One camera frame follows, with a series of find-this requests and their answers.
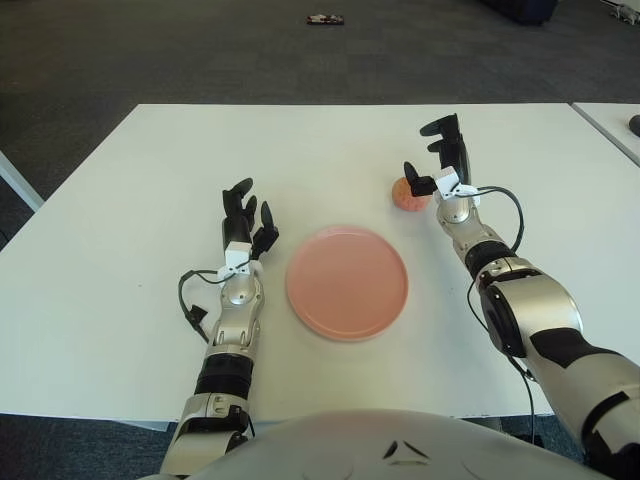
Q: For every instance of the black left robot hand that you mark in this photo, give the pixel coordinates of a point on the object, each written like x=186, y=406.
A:
x=235, y=225

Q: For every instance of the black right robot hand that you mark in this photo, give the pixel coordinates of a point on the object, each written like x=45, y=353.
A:
x=452, y=155

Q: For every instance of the red yellow apple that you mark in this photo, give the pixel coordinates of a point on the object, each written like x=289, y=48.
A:
x=402, y=197

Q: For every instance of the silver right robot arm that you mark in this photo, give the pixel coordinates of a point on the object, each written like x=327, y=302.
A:
x=535, y=310

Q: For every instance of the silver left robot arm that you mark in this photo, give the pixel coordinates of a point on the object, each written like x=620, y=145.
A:
x=235, y=320

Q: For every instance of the pink round plate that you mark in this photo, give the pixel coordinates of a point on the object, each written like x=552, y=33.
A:
x=347, y=282

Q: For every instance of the dark bulky floor object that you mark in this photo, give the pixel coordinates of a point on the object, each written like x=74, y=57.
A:
x=525, y=11

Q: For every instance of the grey handheld controller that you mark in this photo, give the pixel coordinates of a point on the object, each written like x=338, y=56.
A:
x=635, y=123

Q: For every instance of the small red black floor item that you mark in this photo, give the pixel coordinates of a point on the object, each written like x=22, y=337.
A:
x=325, y=19

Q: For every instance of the small grey floor clutter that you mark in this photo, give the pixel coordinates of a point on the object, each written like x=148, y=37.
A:
x=625, y=12

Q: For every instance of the silver robot torso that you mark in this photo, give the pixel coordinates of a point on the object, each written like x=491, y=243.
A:
x=350, y=445

